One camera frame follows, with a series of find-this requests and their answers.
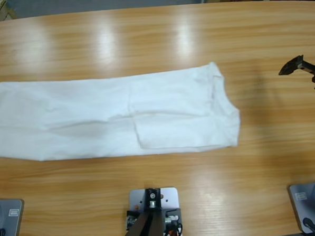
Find white t-shirt with small print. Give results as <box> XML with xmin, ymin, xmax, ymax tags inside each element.
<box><xmin>0</xmin><ymin>60</ymin><xmax>243</xmax><ymax>164</ymax></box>

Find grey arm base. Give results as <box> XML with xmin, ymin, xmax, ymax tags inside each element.
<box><xmin>0</xmin><ymin>197</ymin><xmax>26</xmax><ymax>236</ymax></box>
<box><xmin>287</xmin><ymin>178</ymin><xmax>315</xmax><ymax>235</ymax></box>

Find orange cable bundle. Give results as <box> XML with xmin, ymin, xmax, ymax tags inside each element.
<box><xmin>163</xmin><ymin>223</ymin><xmax>184</xmax><ymax>236</ymax></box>

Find black clamp block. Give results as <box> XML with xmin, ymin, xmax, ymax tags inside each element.
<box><xmin>125</xmin><ymin>206</ymin><xmax>183</xmax><ymax>233</ymax></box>

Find white mount plate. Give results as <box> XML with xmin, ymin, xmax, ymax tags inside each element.
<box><xmin>128</xmin><ymin>186</ymin><xmax>180</xmax><ymax>213</ymax></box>

